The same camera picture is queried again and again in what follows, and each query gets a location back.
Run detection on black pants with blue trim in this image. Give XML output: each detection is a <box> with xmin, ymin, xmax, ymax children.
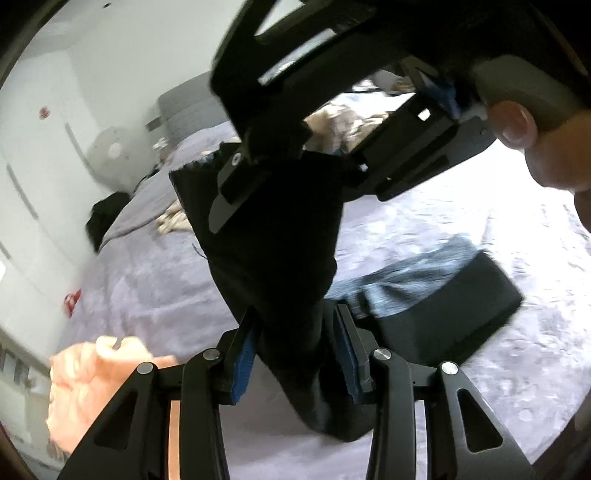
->
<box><xmin>168</xmin><ymin>143</ymin><xmax>525</xmax><ymax>444</ymax></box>

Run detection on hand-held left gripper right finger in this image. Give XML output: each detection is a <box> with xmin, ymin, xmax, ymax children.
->
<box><xmin>335</xmin><ymin>302</ymin><xmax>539</xmax><ymax>480</ymax></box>

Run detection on peach cloth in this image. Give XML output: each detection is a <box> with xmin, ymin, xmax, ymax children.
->
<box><xmin>46</xmin><ymin>336</ymin><xmax>185</xmax><ymax>480</ymax></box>

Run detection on grey padded headboard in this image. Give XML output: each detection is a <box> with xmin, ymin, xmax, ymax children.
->
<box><xmin>157</xmin><ymin>71</ymin><xmax>234</xmax><ymax>144</ymax></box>

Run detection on white wardrobe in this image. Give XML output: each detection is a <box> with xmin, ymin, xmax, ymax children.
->
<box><xmin>0</xmin><ymin>44</ymin><xmax>155</xmax><ymax>324</ymax></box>

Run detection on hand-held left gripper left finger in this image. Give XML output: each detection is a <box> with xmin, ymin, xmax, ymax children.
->
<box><xmin>58</xmin><ymin>307</ymin><xmax>259</xmax><ymax>480</ymax></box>

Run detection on black cloth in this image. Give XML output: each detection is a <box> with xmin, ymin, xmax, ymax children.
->
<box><xmin>85</xmin><ymin>191</ymin><xmax>132</xmax><ymax>252</ymax></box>

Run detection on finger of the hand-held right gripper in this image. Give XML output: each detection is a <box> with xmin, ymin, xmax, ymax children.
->
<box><xmin>355</xmin><ymin>91</ymin><xmax>496</xmax><ymax>202</ymax></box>
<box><xmin>209</xmin><ymin>124</ymin><xmax>308</xmax><ymax>234</ymax></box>

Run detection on person's right hand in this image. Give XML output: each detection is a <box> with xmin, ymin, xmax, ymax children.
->
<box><xmin>487</xmin><ymin>99</ymin><xmax>591</xmax><ymax>195</ymax></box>

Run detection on white standing fan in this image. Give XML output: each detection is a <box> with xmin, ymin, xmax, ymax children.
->
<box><xmin>88</xmin><ymin>127</ymin><xmax>153</xmax><ymax>190</ymax></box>

